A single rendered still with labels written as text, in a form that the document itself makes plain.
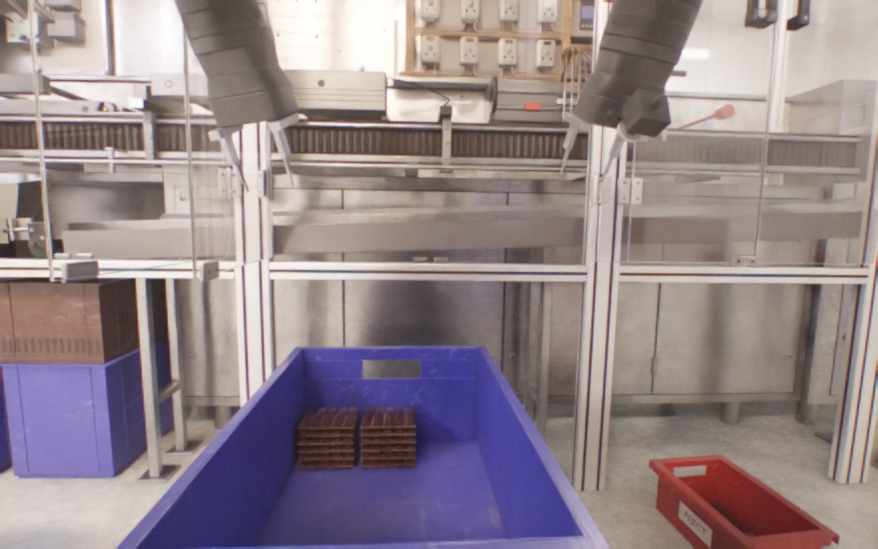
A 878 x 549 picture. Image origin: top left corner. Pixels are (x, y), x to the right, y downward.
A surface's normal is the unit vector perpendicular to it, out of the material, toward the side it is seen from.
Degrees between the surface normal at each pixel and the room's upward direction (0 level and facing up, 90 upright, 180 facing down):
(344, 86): 90
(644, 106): 66
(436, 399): 90
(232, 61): 122
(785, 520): 90
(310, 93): 90
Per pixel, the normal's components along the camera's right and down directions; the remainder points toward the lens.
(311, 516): 0.01, -0.99
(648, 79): 0.08, 0.63
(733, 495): -0.99, 0.00
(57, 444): 0.05, 0.11
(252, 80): -0.11, 0.45
